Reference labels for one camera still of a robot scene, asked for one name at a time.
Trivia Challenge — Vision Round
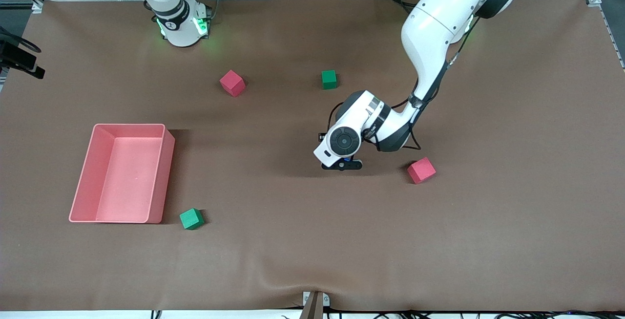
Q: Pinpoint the pink foam cube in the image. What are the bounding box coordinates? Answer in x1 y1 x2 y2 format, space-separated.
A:
407 157 437 185
219 70 246 98

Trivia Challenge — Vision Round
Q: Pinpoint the brown table mat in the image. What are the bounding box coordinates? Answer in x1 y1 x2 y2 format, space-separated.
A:
0 0 625 312

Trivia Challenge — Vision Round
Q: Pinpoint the pink plastic tray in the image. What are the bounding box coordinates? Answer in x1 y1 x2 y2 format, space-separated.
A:
68 124 175 224

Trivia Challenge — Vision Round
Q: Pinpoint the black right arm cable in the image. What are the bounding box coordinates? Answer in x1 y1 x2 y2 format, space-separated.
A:
0 26 42 54

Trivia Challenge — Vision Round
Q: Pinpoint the aluminium profile post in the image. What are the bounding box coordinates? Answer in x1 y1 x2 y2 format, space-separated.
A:
300 291 331 319

